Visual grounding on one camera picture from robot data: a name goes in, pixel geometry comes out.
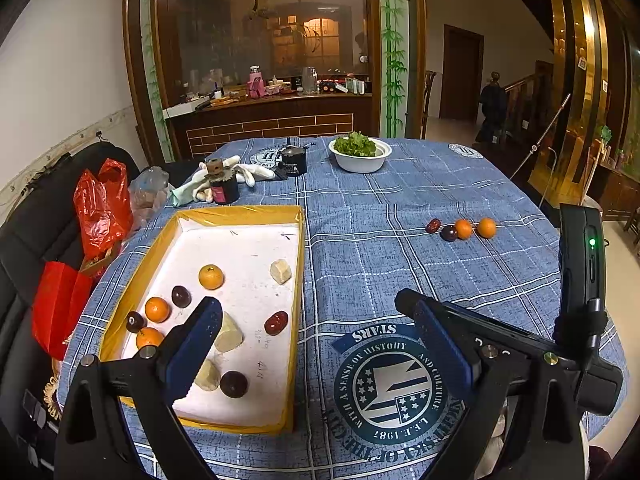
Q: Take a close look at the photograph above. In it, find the pink bottle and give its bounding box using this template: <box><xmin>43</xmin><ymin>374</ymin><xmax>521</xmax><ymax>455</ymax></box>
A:
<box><xmin>247</xmin><ymin>65</ymin><xmax>267</xmax><ymax>100</ymax></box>

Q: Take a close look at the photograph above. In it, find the golden pillar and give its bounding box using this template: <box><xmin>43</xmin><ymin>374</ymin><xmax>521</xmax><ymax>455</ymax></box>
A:
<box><xmin>530</xmin><ymin>0</ymin><xmax>626</xmax><ymax>206</ymax></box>

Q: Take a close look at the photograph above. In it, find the white bowl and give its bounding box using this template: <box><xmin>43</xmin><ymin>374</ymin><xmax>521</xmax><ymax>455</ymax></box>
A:
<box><xmin>328</xmin><ymin>137</ymin><xmax>392</xmax><ymax>174</ymax></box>

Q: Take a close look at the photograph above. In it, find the white sugarcane chunk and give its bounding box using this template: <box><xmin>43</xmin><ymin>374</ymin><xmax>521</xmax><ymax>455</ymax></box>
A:
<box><xmin>214</xmin><ymin>311</ymin><xmax>245</xmax><ymax>353</ymax></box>
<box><xmin>194</xmin><ymin>357</ymin><xmax>222</xmax><ymax>392</ymax></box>
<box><xmin>270</xmin><ymin>259</ymin><xmax>293</xmax><ymax>286</ymax></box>

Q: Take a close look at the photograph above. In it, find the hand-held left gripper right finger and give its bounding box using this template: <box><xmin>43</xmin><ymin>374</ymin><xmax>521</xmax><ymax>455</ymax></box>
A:
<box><xmin>414</xmin><ymin>299</ymin><xmax>588</xmax><ymax>480</ymax></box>

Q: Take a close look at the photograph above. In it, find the white work glove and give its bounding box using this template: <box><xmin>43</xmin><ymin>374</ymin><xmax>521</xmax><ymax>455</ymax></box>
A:
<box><xmin>235</xmin><ymin>162</ymin><xmax>277</xmax><ymax>186</ymax></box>
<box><xmin>170</xmin><ymin>180</ymin><xmax>216</xmax><ymax>207</ymax></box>

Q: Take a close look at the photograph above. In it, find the green bamboo wall decal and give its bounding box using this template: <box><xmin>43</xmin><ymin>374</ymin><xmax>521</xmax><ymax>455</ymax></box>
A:
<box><xmin>380</xmin><ymin>0</ymin><xmax>408</xmax><ymax>138</ymax></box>

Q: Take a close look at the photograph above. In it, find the black cup on table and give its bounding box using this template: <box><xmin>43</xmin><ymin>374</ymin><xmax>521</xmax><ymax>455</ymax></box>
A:
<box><xmin>280</xmin><ymin>144</ymin><xmax>308</xmax><ymax>177</ymax></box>

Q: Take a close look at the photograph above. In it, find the clear plastic bag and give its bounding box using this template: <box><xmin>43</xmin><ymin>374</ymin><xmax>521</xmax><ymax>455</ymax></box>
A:
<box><xmin>129</xmin><ymin>166</ymin><xmax>171</xmax><ymax>221</ymax></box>

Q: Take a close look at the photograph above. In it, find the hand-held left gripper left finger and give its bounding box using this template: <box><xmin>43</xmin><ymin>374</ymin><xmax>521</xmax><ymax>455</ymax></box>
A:
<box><xmin>52</xmin><ymin>296</ymin><xmax>224</xmax><ymax>480</ymax></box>

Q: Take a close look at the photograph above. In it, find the wooden stair railing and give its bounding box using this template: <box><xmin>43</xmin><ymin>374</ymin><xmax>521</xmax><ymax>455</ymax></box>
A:
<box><xmin>502</xmin><ymin>60</ymin><xmax>556</xmax><ymax>146</ymax></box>

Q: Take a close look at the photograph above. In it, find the red plastic bag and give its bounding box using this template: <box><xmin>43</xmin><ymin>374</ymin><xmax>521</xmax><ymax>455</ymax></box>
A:
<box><xmin>73</xmin><ymin>158</ymin><xmax>135</xmax><ymax>261</ymax></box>

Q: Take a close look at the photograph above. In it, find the yellow box white inside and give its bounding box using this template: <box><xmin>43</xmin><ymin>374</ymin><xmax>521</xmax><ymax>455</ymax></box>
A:
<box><xmin>97</xmin><ymin>204</ymin><xmax>307</xmax><ymax>436</ymax></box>

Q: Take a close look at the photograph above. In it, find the black leather chair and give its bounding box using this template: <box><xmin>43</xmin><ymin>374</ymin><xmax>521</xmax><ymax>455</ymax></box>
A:
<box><xmin>0</xmin><ymin>140</ymin><xmax>146</xmax><ymax>480</ymax></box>

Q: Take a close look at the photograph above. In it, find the red paper bag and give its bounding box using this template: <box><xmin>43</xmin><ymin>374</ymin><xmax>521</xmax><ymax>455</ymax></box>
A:
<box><xmin>31</xmin><ymin>260</ymin><xmax>93</xmax><ymax>361</ymax></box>

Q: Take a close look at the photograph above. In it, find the wooden chair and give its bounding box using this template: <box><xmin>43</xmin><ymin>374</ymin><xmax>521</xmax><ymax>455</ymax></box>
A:
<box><xmin>421</xmin><ymin>70</ymin><xmax>437</xmax><ymax>140</ymax></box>

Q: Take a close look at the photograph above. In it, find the metal pole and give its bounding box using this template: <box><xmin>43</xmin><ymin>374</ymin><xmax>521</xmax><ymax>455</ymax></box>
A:
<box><xmin>510</xmin><ymin>92</ymin><xmax>572</xmax><ymax>178</ymax></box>

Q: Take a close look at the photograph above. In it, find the black cylinder device red label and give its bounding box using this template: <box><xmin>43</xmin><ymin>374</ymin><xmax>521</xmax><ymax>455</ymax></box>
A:
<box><xmin>201</xmin><ymin>158</ymin><xmax>241</xmax><ymax>206</ymax></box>

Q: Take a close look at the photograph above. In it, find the wooden bar counter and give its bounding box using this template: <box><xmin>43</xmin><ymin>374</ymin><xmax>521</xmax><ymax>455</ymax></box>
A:
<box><xmin>165</xmin><ymin>92</ymin><xmax>373</xmax><ymax>161</ymax></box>

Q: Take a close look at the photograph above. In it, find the green lettuce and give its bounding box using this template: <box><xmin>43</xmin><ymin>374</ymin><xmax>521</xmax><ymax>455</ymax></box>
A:
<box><xmin>334</xmin><ymin>131</ymin><xmax>377</xmax><ymax>157</ymax></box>

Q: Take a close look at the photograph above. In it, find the brown wooden door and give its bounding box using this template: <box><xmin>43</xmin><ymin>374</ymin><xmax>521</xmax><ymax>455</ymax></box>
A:
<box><xmin>439</xmin><ymin>25</ymin><xmax>485</xmax><ymax>122</ymax></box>

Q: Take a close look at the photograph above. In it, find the dark coat on post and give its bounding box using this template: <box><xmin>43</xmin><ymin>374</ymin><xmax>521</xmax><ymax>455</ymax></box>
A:
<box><xmin>475</xmin><ymin>72</ymin><xmax>508</xmax><ymax>143</ymax></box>

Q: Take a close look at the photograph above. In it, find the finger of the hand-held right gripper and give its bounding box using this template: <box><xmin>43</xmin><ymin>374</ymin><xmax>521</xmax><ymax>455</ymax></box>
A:
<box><xmin>394</xmin><ymin>289</ymin><xmax>576</xmax><ymax>362</ymax></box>

